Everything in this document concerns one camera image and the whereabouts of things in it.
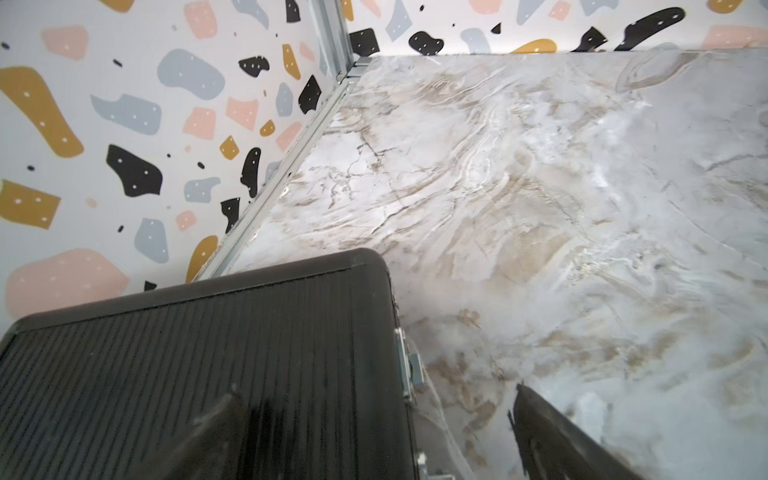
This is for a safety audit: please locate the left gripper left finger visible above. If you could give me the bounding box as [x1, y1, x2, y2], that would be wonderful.
[128, 391, 247, 479]

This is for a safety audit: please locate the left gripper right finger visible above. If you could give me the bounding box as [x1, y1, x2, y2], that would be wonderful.
[508, 383, 639, 480]

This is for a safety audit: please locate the black case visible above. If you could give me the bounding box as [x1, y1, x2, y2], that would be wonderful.
[1, 248, 434, 479]

